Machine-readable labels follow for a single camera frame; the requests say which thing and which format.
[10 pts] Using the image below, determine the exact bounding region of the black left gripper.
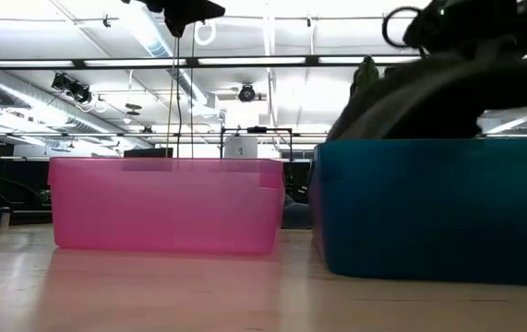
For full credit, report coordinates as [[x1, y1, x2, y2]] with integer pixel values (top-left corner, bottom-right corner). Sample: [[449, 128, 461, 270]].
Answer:
[[122, 0, 226, 39]]

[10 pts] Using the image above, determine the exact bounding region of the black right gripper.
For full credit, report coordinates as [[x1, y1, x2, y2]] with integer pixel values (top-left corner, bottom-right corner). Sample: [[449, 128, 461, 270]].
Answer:
[[403, 0, 521, 55]]

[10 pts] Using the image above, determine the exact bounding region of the faded charcoal cap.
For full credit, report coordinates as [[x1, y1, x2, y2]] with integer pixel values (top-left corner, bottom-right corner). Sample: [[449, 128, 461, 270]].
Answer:
[[326, 53, 527, 142]]

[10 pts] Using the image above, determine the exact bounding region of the pink translucent plastic bin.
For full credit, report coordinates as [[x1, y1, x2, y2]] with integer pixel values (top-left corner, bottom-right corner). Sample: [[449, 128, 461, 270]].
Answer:
[[46, 156, 286, 256]]

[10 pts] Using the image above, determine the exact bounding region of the green cactus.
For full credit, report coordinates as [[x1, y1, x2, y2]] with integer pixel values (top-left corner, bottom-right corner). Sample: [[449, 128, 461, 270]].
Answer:
[[349, 54, 380, 99]]

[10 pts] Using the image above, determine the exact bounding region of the black track spotlight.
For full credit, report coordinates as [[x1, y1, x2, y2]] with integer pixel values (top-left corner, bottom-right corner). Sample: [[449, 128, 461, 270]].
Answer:
[[51, 72, 73, 91], [69, 81, 94, 105]]

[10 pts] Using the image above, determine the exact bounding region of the black monitor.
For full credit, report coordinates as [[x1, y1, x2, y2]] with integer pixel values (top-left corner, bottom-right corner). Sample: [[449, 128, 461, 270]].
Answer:
[[123, 147, 174, 160]]

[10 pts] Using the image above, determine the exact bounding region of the teal plastic bin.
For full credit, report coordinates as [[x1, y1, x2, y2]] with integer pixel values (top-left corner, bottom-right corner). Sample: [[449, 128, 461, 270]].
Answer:
[[308, 137, 527, 287]]

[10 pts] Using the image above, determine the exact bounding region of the grey office chair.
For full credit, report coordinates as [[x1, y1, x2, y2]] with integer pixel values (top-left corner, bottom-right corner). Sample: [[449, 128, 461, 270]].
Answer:
[[281, 193, 313, 230]]

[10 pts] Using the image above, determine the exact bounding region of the white cable ring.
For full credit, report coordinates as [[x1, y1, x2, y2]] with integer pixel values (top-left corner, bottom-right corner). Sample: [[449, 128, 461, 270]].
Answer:
[[193, 20, 217, 47]]

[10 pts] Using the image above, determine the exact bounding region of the black overhead frame bar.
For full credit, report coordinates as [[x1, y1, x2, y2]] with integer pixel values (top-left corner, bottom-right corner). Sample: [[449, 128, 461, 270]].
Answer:
[[0, 55, 424, 71]]

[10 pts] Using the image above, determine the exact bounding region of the black hanging cable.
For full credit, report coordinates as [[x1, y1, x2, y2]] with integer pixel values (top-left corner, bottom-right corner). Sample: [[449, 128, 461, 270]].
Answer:
[[190, 27, 198, 159]]

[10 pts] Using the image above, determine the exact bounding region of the right gripper black cable loop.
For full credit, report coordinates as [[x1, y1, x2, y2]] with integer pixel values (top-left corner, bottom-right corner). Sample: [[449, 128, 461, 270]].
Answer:
[[381, 6, 425, 50]]

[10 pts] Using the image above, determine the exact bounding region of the yellow hanging cable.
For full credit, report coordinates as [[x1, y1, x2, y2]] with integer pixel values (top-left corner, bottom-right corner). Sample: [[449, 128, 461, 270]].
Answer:
[[164, 36, 180, 159]]

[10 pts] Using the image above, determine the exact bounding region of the black overhead camera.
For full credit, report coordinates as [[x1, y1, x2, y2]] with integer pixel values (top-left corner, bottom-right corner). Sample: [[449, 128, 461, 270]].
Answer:
[[237, 83, 257, 103]]

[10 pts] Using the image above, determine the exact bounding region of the black metal stand frame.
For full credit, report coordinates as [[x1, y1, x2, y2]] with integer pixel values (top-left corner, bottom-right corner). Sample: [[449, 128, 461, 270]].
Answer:
[[219, 126, 294, 160]]

